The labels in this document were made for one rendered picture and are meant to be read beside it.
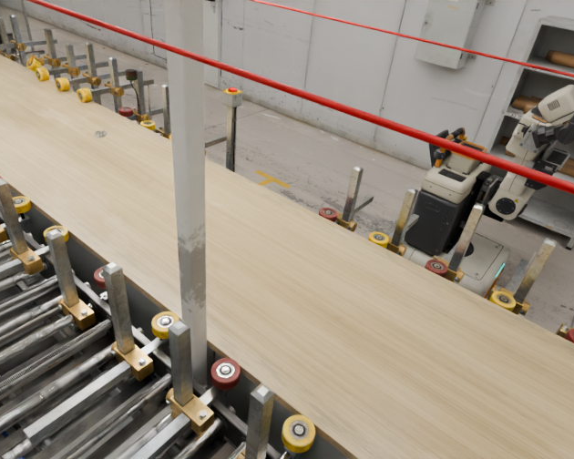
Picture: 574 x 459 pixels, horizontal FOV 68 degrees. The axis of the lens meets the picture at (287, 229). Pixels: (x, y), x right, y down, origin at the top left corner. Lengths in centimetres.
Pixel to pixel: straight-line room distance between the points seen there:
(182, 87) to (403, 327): 98
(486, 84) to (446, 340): 318
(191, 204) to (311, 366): 58
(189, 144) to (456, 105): 375
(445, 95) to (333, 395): 362
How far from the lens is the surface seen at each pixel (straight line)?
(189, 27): 81
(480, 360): 145
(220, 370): 122
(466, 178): 269
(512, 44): 426
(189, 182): 91
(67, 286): 151
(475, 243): 316
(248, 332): 131
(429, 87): 450
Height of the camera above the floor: 189
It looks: 35 degrees down
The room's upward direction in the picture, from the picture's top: 7 degrees clockwise
